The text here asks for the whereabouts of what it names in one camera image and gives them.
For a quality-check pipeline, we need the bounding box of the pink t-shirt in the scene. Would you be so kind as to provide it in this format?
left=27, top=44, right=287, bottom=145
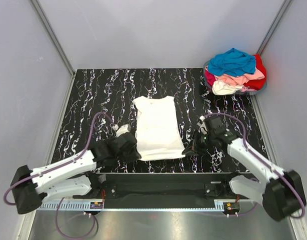
left=215, top=73, right=256, bottom=91

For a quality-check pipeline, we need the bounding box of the red t-shirt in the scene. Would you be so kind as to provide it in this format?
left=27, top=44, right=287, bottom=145
left=245, top=54, right=267, bottom=91

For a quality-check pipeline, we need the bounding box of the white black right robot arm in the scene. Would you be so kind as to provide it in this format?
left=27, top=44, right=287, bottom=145
left=182, top=113, right=307, bottom=222

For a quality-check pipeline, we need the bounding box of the aluminium frame post left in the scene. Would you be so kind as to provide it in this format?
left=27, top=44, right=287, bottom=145
left=29, top=0, right=76, bottom=77

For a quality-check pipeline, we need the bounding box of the white printed t-shirt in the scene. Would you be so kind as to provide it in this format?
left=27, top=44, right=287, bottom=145
left=133, top=96, right=185, bottom=162

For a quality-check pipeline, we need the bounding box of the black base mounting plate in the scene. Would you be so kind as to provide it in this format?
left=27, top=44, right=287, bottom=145
left=74, top=172, right=244, bottom=203

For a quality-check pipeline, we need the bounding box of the aluminium frame post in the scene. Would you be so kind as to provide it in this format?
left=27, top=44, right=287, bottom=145
left=257, top=0, right=294, bottom=55
left=29, top=0, right=76, bottom=77

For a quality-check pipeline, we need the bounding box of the white slotted cable duct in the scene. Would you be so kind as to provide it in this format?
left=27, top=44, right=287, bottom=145
left=40, top=199, right=227, bottom=212

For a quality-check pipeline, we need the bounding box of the blue t-shirt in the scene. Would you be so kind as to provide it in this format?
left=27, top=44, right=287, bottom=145
left=208, top=48, right=256, bottom=77

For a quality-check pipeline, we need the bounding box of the aluminium frame post right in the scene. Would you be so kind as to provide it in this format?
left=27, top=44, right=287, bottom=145
left=257, top=0, right=294, bottom=55

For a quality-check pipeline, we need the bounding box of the magenta t-shirt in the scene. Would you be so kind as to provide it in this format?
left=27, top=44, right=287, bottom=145
left=205, top=70, right=218, bottom=88

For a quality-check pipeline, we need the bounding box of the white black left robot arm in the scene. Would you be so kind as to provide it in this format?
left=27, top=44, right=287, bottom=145
left=10, top=132, right=141, bottom=215

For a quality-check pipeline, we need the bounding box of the cream t-shirt in basket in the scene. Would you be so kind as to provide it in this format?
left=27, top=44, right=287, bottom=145
left=212, top=80, right=243, bottom=96

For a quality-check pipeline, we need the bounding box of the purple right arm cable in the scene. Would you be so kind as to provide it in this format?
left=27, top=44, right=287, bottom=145
left=203, top=112, right=307, bottom=218

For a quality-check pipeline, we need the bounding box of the grey laundry basket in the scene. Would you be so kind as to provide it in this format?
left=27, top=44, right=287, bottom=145
left=203, top=73, right=268, bottom=96

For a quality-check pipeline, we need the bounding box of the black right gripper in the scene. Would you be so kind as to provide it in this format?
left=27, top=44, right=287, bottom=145
left=182, top=129, right=215, bottom=156

